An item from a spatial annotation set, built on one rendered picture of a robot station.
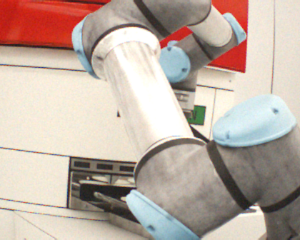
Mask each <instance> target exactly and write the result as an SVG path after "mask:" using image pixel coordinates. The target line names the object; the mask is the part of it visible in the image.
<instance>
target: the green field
mask: <svg viewBox="0 0 300 240"><path fill-rule="evenodd" d="M191 112H192V115H191V118H185V119H186V121H187V122H188V123H195V124H204V114H205V108H204V107H197V106H194V109H193V110H192V111H191Z"/></svg>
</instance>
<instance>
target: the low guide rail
mask: <svg viewBox="0 0 300 240"><path fill-rule="evenodd" d="M109 224H112V225H115V226H117V227H119V228H121V229H124V230H126V231H130V232H132V233H134V234H138V235H139V236H142V237H145V238H148V239H150V240H156V239H155V238H154V237H153V236H152V235H151V234H150V233H149V232H148V231H147V230H146V229H145V228H144V227H143V226H142V225H141V223H140V222H139V221H137V220H134V219H131V218H128V217H126V216H123V215H121V214H118V213H114V212H110V213H109Z"/></svg>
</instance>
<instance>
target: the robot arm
mask: <svg viewBox="0 0 300 240"><path fill-rule="evenodd" d="M184 26H187V27H188V28H189V29H190V30H191V31H193V33H191V34H190V35H188V36H187V37H185V38H183V39H182V40H181V41H169V42H168V44H167V46H166V47H164V48H163V49H162V50H161V47H160V43H159V42H160V41H162V39H165V38H166V37H168V36H169V35H172V34H173V33H174V32H175V31H178V30H179V29H180V28H183V27H184ZM71 38H72V41H73V42H72V44H73V46H74V51H75V52H76V54H77V56H78V58H79V61H80V62H81V64H82V66H83V67H84V68H85V69H86V72H87V73H88V74H90V75H91V76H92V77H93V78H95V79H98V80H104V81H107V82H108V85H109V88H110V89H111V93H112V95H113V98H114V101H115V102H116V106H117V108H118V110H119V113H120V116H121V119H122V121H123V123H124V126H125V129H126V132H127V134H128V137H129V140H130V142H131V145H132V147H133V150H134V153H135V154H136V158H137V160H138V161H137V163H136V166H135V169H134V183H135V185H136V188H137V189H135V190H133V189H132V191H131V193H130V194H128V195H127V196H126V203H127V205H128V207H129V208H130V210H131V212H132V213H133V215H134V216H135V217H136V219H138V221H139V222H140V223H141V225H142V226H143V227H144V228H145V229H146V230H147V231H148V232H149V233H150V234H151V235H152V236H153V237H154V238H155V239H156V240H201V239H202V238H204V237H205V236H208V235H209V234H210V233H211V232H213V231H215V230H217V229H219V228H220V227H222V226H223V225H224V224H226V223H227V222H229V221H231V220H232V219H234V218H236V217H237V216H238V215H239V214H241V213H242V212H244V211H246V210H247V209H249V208H251V206H253V205H254V204H257V205H258V206H259V208H260V209H261V211H262V212H263V215H264V221H265V227H266V233H267V239H268V240H300V127H299V125H298V124H297V120H296V117H295V116H294V115H293V114H292V113H291V112H290V110H289V108H288V106H287V105H286V104H285V102H284V100H283V99H282V98H281V97H280V96H277V95H274V94H264V95H260V96H259V95H258V96H255V97H252V98H250V99H248V100H244V101H243V102H241V103H240V104H237V105H236V106H235V107H233V108H231V109H229V110H228V111H226V113H225V114H224V116H222V117H220V118H218V120H217V122H216V123H215V124H214V126H213V128H212V134H213V135H212V137H213V140H211V141H210V140H208V139H207V138H206V137H205V136H204V135H203V134H201V133H200V132H199V131H197V130H196V129H195V128H194V127H192V126H191V125H190V124H189V123H187V121H186V119H185V118H191V115H192V112H191V111H192V110H193V109H194V100H195V95H196V93H194V92H196V85H197V83H196V81H197V75H198V70H199V69H201V68H203V67H204V66H206V65H207V64H208V63H211V62H212V61H213V60H215V59H217V58H218V57H219V56H221V55H223V54H224V53H225V52H227V51H228V50H230V49H232V48H234V47H235V46H238V45H239V44H240V43H241V42H242V41H243V40H245V39H246V33H245V32H244V30H243V29H242V27H241V26H240V24H239V23H238V22H237V20H236V19H235V18H234V17H233V16H232V14H230V13H228V12H227V13H226V14H224V15H221V14H220V13H219V12H218V11H217V10H216V8H215V7H214V6H213V5H212V2H211V0H112V1H110V2H109V3H107V4H106V5H105V6H103V7H101V8H100V9H98V10H97V11H95V12H94V13H91V14H89V15H88V16H86V17H85V19H83V20H82V21H81V22H80V23H79V24H77V25H76V26H75V27H74V30H73V33H72V36H71Z"/></svg>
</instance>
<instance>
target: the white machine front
mask: <svg viewBox="0 0 300 240"><path fill-rule="evenodd" d="M235 78H236V73H232V72H228V71H221V70H219V69H212V68H206V67H203V68H201V69H199V70H198V75H197V81H196V83H197V85H196V92H194V93H196V95H195V100H194V106H197V107H204V108H205V114H204V124H195V123H189V124H190V125H191V126H192V127H194V128H195V129H196V130H197V131H199V132H200V133H201V134H203V135H204V136H205V137H206V138H207V139H208V140H210V141H211V140H213V137H212V135H213V134H212V128H213V126H214V124H215V123H216V122H217V120H218V118H220V117H222V116H224V114H225V113H226V111H228V110H229V109H231V108H232V107H233V102H234V88H235V83H236V81H235ZM71 159H82V160H90V161H106V162H110V163H121V164H136V163H137V161H138V160H137V158H136V154H135V153H134V150H133V147H132V145H131V142H130V140H129V137H128V134H127V132H126V129H125V126H124V123H123V121H122V119H121V116H119V110H118V108H117V106H116V102H115V101H114V98H113V95H112V93H111V89H110V88H109V85H108V82H107V81H104V80H98V79H95V78H93V77H92V76H91V75H90V74H88V73H87V72H86V69H85V68H84V67H83V66H82V64H81V62H80V61H79V58H78V56H77V54H76V52H75V51H74V50H72V49H69V50H68V49H56V48H55V49H52V48H44V47H43V48H40V47H29V46H9V45H8V46H5V45H3V46H2V45H0V208H5V209H11V210H17V211H27V212H33V213H35V214H46V215H53V216H65V217H69V218H77V219H96V220H99V221H108V220H109V213H110V212H104V211H87V210H80V209H70V208H69V207H67V205H68V204H67V200H68V186H69V171H82V172H91V173H101V174H115V175H127V176H133V175H132V174H120V173H109V172H98V171H85V170H79V169H71Z"/></svg>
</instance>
